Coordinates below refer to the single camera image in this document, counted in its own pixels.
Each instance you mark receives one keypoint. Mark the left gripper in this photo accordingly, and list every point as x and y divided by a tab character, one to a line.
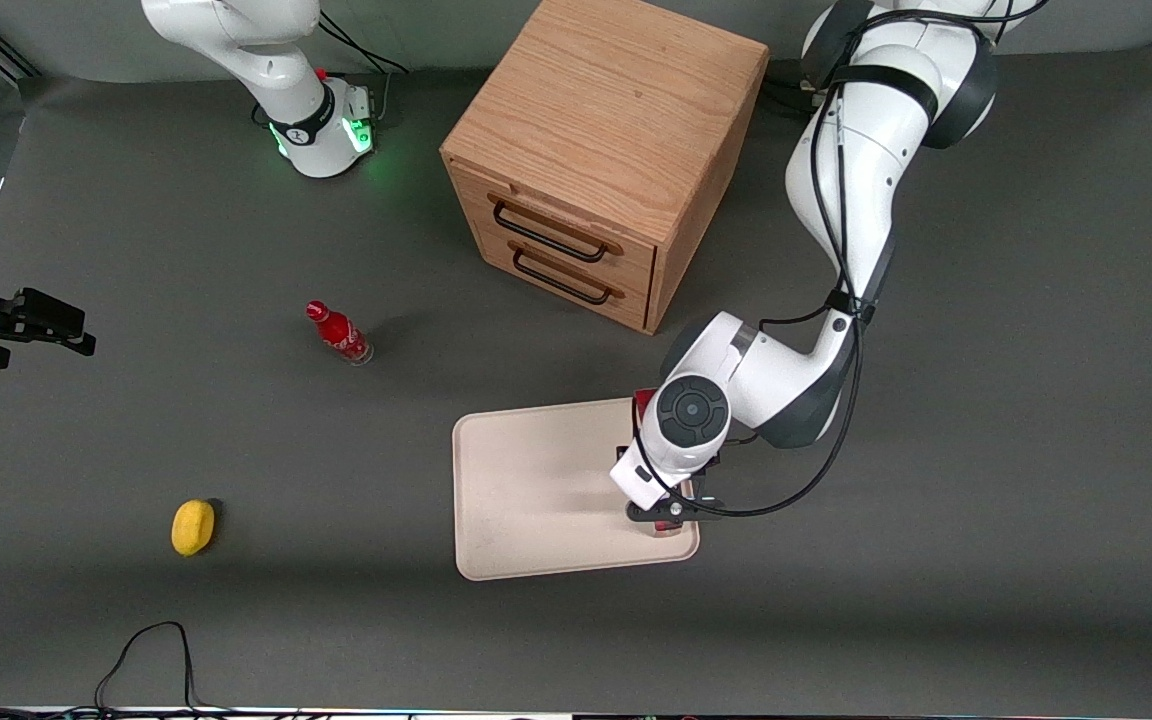
711	461

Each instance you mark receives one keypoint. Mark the red cookie box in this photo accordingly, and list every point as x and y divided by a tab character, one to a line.
644	405

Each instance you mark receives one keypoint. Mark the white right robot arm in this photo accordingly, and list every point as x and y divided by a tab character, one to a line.
266	60

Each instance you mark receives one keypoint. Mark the beige rectangular tray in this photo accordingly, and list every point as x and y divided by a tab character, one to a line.
536	490

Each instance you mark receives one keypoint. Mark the yellow lemon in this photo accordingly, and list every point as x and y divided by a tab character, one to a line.
192	528

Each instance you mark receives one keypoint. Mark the wooden drawer front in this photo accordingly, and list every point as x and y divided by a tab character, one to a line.
626	255
496	250

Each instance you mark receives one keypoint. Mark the red soda bottle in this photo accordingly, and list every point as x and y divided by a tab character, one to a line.
336	328

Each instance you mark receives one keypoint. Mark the wooden drawer cabinet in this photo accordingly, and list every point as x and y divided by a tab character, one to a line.
596	110

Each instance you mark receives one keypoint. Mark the aluminium frame rail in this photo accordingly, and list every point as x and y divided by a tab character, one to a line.
6	52

